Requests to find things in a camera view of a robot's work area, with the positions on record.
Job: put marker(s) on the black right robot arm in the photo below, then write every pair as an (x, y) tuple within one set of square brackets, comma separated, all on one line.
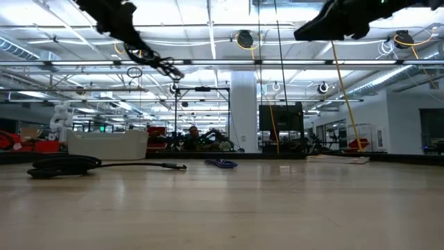
[(409, 5)]

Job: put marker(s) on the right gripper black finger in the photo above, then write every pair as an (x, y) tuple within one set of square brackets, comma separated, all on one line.
[(360, 32), (315, 31)]

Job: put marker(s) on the black metal rig frame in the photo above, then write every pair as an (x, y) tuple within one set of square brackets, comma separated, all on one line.
[(202, 89)]

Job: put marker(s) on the small black ceiling reel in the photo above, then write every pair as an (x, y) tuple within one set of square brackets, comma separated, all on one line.
[(323, 87)]

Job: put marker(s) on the pink flat pad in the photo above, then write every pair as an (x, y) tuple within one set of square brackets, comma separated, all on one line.
[(338, 159)]

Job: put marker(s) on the black aluminium table frame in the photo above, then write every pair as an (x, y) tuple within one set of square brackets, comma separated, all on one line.
[(270, 156)]

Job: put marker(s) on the white plastic bin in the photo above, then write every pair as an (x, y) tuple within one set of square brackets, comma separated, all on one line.
[(107, 145)]

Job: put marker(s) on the white robot figure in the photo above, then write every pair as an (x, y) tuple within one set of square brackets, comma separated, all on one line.
[(61, 119)]

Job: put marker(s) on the person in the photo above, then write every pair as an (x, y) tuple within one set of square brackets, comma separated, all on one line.
[(194, 139)]

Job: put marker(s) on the black monitor on stand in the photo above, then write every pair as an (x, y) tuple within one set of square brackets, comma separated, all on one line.
[(281, 118)]

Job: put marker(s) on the red folded sign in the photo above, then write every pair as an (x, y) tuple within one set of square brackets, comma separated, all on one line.
[(359, 143)]

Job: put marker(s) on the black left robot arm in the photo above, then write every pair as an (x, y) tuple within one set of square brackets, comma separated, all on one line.
[(104, 17)]

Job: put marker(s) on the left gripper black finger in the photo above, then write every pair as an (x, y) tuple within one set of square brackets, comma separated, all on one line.
[(166, 63), (175, 73)]

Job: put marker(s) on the red storage boxes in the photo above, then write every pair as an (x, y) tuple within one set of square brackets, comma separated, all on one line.
[(31, 146)]

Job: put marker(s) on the white square pillar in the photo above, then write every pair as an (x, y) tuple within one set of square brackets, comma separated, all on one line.
[(243, 111)]

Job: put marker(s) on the red crate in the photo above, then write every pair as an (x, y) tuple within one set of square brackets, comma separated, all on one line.
[(156, 137)]

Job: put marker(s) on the cardboard box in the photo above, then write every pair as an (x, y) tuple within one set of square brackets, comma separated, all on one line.
[(30, 133)]

